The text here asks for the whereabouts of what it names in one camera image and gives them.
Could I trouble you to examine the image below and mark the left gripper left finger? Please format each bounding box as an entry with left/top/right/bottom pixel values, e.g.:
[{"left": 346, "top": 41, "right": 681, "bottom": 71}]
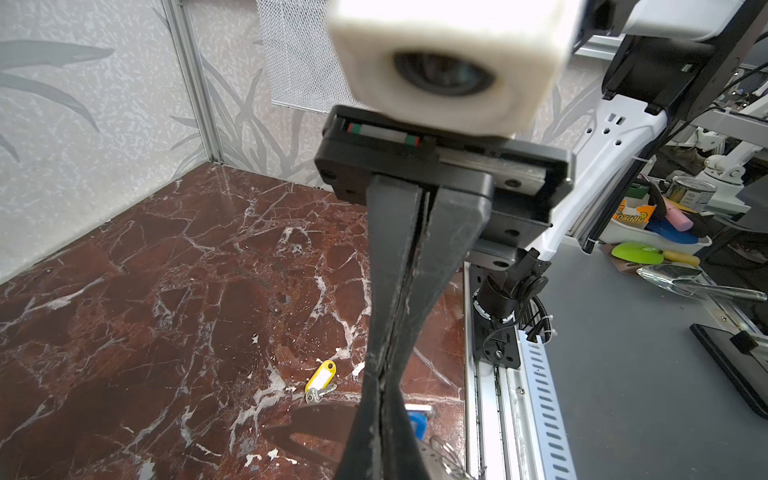
[{"left": 334, "top": 374, "right": 383, "bottom": 479}]

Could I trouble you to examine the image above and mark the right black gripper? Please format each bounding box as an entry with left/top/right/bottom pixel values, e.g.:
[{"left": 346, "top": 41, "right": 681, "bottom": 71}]
[{"left": 314, "top": 105, "right": 575, "bottom": 384}]

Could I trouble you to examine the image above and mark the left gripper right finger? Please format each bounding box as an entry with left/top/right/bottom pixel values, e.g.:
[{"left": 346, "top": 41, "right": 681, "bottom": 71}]
[{"left": 381, "top": 385, "right": 429, "bottom": 480}]

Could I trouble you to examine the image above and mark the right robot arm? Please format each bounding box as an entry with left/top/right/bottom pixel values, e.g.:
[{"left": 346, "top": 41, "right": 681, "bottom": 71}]
[{"left": 316, "top": 1, "right": 767, "bottom": 387}]

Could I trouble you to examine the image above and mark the white plastic tray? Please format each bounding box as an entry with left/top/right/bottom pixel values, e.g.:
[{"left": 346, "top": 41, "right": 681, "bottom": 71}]
[{"left": 599, "top": 210, "right": 712, "bottom": 255}]

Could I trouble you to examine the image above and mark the green round object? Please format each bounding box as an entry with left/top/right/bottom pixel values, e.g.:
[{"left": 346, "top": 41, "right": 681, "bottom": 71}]
[{"left": 611, "top": 242, "right": 665, "bottom": 265}]

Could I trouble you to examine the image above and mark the metal tin can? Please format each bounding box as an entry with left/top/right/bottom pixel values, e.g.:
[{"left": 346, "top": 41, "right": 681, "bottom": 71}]
[{"left": 665, "top": 176, "right": 717, "bottom": 213}]

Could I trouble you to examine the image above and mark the black tablet device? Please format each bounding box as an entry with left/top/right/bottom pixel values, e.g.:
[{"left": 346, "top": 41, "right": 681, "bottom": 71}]
[{"left": 690, "top": 324, "right": 767, "bottom": 419}]

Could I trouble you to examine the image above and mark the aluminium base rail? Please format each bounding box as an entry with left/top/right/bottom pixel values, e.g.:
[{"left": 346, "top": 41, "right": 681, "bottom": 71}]
[{"left": 463, "top": 264, "right": 577, "bottom": 479}]

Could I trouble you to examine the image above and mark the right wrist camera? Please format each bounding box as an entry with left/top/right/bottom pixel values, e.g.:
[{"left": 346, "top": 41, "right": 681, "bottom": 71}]
[{"left": 326, "top": 0, "right": 585, "bottom": 136}]

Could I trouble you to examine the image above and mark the white wire mesh basket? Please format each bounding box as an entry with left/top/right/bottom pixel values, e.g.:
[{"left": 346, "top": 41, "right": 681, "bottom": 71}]
[{"left": 256, "top": 0, "right": 364, "bottom": 113}]

